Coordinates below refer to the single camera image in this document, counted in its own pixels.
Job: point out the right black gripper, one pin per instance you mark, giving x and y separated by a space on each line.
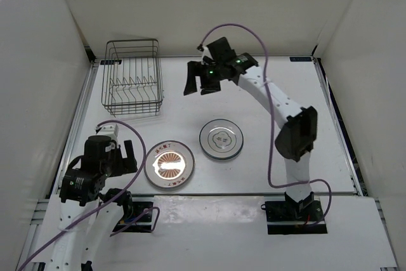
195 69

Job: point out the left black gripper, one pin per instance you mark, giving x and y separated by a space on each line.
125 165

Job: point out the white plate orange pattern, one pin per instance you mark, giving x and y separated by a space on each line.
169 165

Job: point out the metal wire dish rack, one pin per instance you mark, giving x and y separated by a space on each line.
132 77

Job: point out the white plate green flower pattern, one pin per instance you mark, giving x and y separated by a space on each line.
221 154

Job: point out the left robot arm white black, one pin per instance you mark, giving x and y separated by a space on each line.
87 216

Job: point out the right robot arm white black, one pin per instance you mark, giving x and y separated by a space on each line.
297 124

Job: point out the white foam front board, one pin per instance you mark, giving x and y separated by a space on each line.
230 233

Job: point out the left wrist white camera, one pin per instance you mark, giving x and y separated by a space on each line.
110 130

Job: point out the wrist white camera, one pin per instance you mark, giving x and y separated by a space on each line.
110 130
204 51

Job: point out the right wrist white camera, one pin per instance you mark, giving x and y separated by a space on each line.
204 51

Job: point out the aluminium front rail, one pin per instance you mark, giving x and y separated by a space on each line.
151 194

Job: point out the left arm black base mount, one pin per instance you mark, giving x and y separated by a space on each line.
144 224

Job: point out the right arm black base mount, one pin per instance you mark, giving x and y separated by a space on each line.
281 220

